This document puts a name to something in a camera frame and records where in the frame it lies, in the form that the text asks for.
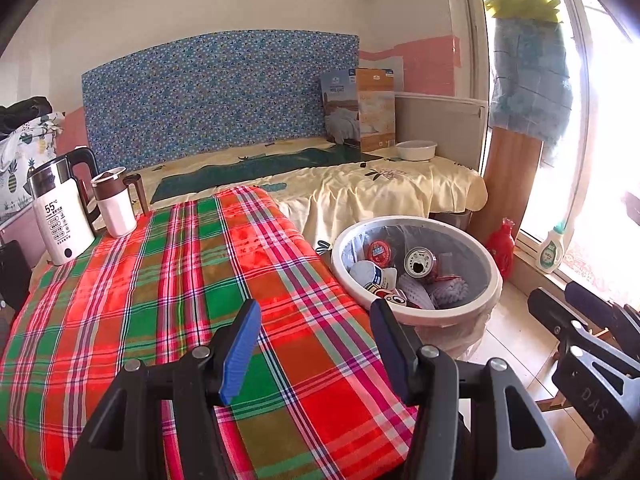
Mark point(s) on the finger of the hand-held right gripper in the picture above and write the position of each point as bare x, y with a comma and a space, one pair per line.
592, 305
555, 312

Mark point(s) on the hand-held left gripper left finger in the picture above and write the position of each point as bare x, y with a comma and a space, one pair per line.
240, 355

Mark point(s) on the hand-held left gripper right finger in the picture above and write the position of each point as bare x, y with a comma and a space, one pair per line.
392, 355

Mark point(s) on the small white foam net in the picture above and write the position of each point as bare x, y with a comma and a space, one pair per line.
415, 296

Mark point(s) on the white squeeze tube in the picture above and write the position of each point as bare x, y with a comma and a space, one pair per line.
370, 275

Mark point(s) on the large white foam net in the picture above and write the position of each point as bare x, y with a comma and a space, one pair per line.
450, 292

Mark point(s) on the red drink can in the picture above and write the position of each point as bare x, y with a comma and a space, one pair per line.
420, 262

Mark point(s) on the small red can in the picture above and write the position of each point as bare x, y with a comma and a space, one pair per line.
380, 252

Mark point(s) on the clear plastic cup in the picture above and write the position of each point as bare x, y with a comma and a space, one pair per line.
444, 262

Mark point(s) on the white trash bin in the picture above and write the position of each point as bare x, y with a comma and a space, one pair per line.
345, 260

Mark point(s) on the wooden stool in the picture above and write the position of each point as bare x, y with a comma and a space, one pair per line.
552, 390

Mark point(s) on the white green detergent bottle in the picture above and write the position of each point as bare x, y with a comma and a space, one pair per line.
552, 252

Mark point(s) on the red plastic bag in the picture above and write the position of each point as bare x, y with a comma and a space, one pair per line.
501, 250

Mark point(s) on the red green plaid tablecloth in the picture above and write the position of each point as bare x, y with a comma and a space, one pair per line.
175, 285

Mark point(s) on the wooden board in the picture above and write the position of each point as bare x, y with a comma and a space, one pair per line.
510, 185

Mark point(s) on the grey bucket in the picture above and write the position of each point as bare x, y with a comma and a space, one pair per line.
452, 220

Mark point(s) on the bed with yellow bedsheet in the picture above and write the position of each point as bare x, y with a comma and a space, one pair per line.
390, 195

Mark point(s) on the green mat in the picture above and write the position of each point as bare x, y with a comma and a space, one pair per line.
250, 170

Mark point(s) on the white cup with brown lid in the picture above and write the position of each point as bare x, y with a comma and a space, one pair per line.
115, 210

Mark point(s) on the white basin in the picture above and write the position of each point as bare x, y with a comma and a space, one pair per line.
416, 151

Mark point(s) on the grey panel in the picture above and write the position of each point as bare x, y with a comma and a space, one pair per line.
440, 125

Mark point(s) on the light blue hanging cloth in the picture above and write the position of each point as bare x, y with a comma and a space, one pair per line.
530, 90

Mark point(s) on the white electric kettle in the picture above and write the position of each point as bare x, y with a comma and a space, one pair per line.
60, 215

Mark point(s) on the black suitcase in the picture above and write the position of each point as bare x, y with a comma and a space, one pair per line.
12, 275

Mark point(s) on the orange bedding box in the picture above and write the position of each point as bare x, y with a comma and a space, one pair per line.
377, 110

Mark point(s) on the blue floral headboard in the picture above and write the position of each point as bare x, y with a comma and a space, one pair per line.
210, 95

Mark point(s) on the pineapple print cloth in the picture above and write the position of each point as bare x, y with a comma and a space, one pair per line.
25, 165

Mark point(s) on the black clothes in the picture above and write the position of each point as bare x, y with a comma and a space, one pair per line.
25, 112

